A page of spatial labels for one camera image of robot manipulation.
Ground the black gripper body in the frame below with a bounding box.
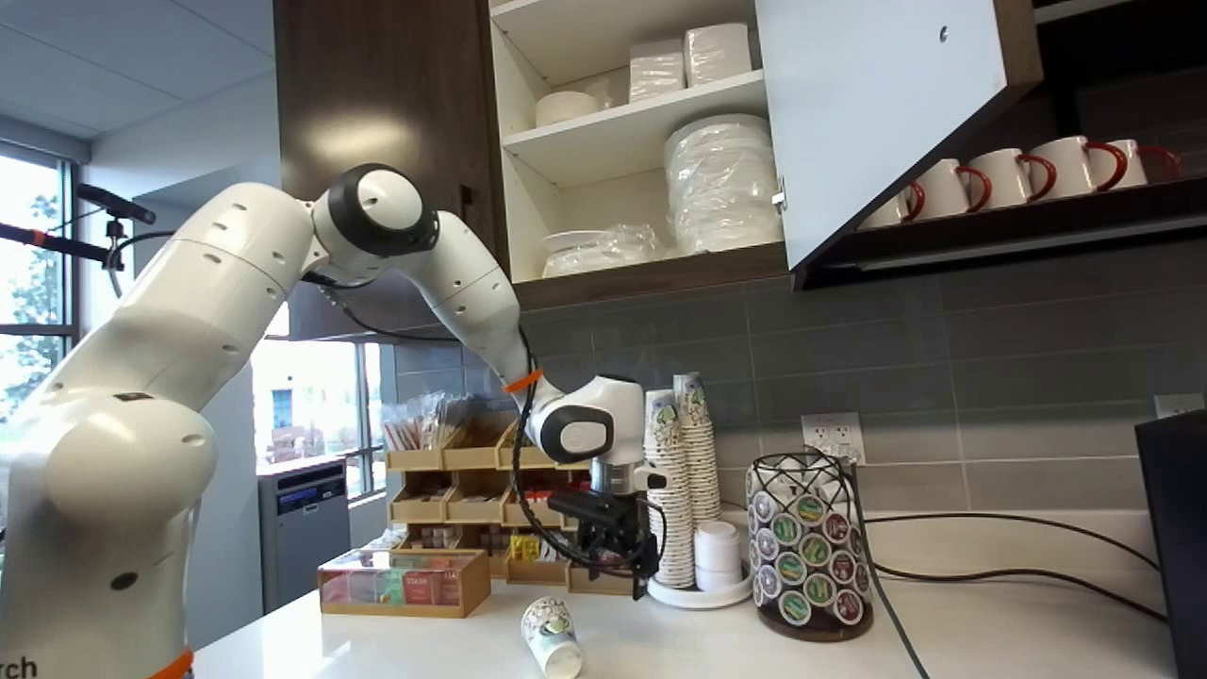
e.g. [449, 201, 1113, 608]
[552, 465, 668, 581]

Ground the patterned paper cup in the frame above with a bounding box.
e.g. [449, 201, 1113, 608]
[522, 595, 585, 679]

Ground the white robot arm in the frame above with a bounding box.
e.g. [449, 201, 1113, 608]
[0, 161, 659, 679]

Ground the dark wood upper cabinet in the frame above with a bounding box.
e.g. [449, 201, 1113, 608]
[271, 0, 513, 343]

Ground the white open cabinet door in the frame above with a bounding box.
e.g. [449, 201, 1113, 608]
[756, 0, 1045, 273]

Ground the white round tray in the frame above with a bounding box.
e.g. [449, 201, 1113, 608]
[649, 577, 752, 612]

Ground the stack of white lids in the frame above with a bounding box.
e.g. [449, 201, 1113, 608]
[694, 520, 744, 592]

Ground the stack of paper cups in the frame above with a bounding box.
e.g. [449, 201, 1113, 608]
[671, 372, 720, 520]
[645, 388, 694, 589]

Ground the wooden tiered condiment rack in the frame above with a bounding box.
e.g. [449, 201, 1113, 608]
[386, 427, 629, 595]

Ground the wooden tea box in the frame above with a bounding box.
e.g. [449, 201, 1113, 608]
[315, 547, 490, 617]

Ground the stack of white plates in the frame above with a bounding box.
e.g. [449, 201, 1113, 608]
[664, 112, 782, 254]

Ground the black coffee machine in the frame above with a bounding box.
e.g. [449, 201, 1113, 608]
[1136, 412, 1207, 679]

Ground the wire coffee pod holder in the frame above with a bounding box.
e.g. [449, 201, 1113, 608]
[745, 449, 874, 642]

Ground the wall power outlet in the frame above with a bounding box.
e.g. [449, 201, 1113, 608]
[801, 412, 867, 465]

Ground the black power cable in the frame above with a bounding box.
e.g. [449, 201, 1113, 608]
[861, 505, 1174, 679]

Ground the white red-handled mug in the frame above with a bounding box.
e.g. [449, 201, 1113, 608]
[968, 148, 1056, 211]
[864, 158, 968, 230]
[1030, 134, 1130, 201]

